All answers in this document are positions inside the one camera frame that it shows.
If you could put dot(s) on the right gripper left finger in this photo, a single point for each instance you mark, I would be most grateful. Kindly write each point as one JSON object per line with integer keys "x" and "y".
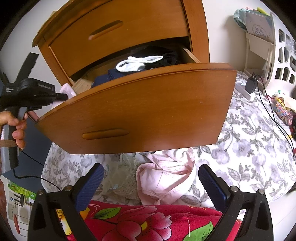
{"x": 44, "y": 222}

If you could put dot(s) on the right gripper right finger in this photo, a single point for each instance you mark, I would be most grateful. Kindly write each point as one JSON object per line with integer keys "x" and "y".
{"x": 230, "y": 200}

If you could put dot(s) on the pink garment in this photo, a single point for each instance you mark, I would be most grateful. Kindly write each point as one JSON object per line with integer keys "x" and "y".
{"x": 167, "y": 176}

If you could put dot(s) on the white sock pair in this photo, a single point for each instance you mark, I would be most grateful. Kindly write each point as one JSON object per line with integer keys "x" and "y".
{"x": 135, "y": 64}

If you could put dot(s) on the wooden drawer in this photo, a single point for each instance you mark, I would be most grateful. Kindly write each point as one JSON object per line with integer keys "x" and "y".
{"x": 115, "y": 26}
{"x": 166, "y": 108}

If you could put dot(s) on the person's left hand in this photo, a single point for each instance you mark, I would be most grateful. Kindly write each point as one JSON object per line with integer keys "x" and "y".
{"x": 19, "y": 134}

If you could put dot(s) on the dark blue cabinet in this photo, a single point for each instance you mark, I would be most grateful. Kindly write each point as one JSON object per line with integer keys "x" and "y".
{"x": 35, "y": 151}

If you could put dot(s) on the floral grey white bedding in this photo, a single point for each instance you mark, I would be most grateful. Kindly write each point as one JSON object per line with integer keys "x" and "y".
{"x": 251, "y": 153}

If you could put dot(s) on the red floral blanket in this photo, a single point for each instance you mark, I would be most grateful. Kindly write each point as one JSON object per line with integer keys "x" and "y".
{"x": 160, "y": 222}

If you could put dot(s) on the beige lace garment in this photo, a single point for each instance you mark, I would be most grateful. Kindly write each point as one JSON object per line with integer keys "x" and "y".
{"x": 120, "y": 182}

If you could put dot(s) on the wooden nightstand cabinet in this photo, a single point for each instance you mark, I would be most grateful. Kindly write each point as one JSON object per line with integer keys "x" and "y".
{"x": 73, "y": 10}

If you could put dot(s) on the navy folded clothing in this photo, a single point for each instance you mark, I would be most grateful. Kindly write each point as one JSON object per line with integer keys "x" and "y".
{"x": 112, "y": 74}

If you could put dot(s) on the colourful items on bed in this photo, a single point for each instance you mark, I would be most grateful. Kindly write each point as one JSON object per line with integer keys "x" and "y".
{"x": 284, "y": 107}

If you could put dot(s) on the black power adapter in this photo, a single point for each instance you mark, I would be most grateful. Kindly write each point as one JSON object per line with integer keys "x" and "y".
{"x": 251, "y": 84}

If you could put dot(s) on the white lattice basket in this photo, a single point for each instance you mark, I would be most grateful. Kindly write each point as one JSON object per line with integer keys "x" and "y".
{"x": 282, "y": 78}

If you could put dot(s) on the black clothing in drawer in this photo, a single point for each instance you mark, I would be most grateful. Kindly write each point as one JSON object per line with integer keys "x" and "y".
{"x": 171, "y": 56}

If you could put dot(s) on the white shelf rack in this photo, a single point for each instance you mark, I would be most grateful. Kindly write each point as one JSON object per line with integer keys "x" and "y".
{"x": 259, "y": 57}

